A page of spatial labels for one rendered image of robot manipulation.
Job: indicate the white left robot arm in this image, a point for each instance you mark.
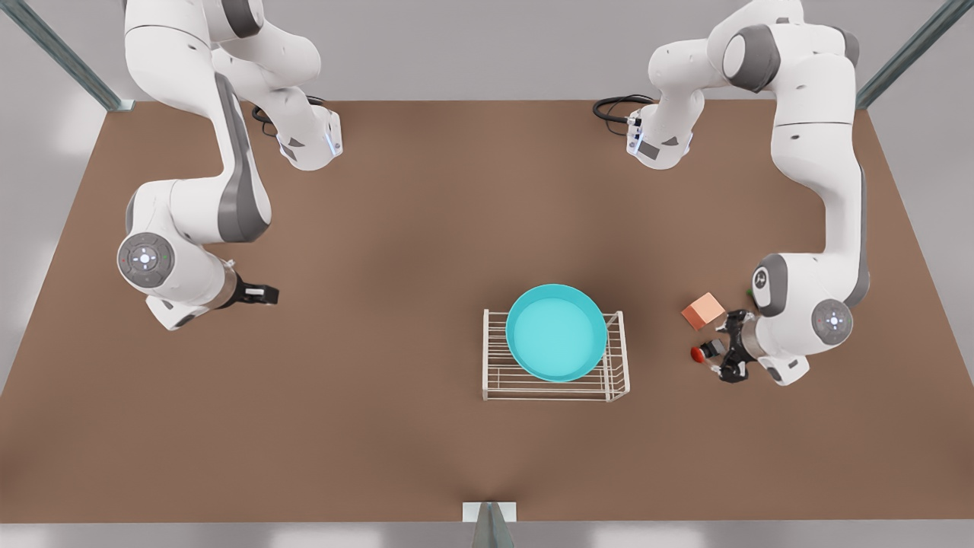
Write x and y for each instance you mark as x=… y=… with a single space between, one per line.
x=818 y=152

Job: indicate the red button switch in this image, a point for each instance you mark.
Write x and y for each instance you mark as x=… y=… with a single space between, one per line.
x=698 y=353

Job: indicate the silver frame post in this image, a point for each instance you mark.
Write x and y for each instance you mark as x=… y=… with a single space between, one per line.
x=61 y=57
x=488 y=525
x=905 y=57

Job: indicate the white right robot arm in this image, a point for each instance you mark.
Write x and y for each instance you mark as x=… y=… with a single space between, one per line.
x=194 y=205

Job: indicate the cyan round plate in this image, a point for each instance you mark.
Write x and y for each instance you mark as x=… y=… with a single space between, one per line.
x=556 y=332

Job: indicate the orange cube block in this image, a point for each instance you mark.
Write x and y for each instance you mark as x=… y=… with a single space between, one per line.
x=704 y=311

